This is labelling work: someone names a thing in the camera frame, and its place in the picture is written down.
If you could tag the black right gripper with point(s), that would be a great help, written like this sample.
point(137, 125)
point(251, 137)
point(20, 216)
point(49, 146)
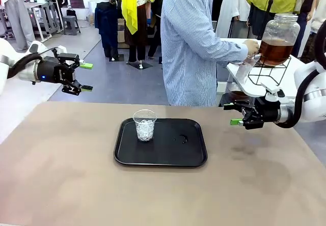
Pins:
point(267, 111)

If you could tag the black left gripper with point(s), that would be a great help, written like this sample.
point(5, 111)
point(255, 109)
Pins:
point(51, 70)

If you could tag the tall clear iced cup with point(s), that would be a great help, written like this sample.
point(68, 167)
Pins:
point(244, 70)

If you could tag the glass tea drink dispenser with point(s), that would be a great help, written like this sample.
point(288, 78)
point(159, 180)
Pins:
point(280, 32)

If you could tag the short clear iced cup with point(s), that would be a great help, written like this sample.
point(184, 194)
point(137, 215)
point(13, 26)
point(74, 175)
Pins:
point(145, 129)

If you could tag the person right forearm striped sleeve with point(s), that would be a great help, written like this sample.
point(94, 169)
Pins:
point(229, 51)

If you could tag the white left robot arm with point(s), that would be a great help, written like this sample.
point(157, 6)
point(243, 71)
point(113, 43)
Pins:
point(6, 48)

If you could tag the person right hand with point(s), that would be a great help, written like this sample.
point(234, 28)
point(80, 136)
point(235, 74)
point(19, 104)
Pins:
point(252, 47)

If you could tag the white side table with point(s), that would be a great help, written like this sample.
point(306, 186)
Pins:
point(252, 89)

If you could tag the grey plastic stool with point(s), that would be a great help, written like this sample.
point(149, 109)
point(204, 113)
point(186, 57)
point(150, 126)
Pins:
point(71, 25)

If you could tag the mannequin with navy trousers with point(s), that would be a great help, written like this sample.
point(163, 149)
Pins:
point(107, 20)

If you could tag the white metal workbench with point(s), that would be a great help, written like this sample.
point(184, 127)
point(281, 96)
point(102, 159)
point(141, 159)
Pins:
point(43, 12)

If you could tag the mannequin with grey trousers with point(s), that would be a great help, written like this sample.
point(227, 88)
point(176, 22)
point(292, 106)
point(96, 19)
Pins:
point(19, 20)

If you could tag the person torso striped shirt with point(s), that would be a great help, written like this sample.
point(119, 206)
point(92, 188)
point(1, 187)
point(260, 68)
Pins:
point(188, 58)

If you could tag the mannequin with yellow scarf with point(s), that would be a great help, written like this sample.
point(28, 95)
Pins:
point(130, 12)

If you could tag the black plastic serving tray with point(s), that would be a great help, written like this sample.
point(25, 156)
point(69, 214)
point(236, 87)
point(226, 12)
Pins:
point(163, 152)

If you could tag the hanging white garment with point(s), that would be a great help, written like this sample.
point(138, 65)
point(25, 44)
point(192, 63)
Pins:
point(233, 7)

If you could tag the mannequin with beige top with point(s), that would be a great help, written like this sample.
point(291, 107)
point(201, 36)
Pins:
point(318, 7)

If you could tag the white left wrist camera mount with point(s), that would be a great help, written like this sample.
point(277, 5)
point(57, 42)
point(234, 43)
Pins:
point(61, 49)

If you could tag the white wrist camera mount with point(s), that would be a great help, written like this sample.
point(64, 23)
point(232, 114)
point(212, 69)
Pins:
point(273, 89)
point(61, 49)

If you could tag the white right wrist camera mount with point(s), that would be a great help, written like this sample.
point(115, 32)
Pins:
point(273, 89)

